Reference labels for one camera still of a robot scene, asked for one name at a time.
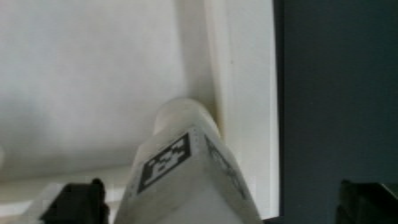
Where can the white square table top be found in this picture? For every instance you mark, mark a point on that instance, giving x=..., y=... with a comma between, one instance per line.
x=101, y=57

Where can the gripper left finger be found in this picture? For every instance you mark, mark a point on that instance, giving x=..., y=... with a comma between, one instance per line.
x=78, y=206

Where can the white table leg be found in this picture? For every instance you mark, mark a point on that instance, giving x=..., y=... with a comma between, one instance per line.
x=186, y=189

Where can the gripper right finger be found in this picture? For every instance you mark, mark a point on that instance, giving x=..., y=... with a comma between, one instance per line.
x=368, y=203

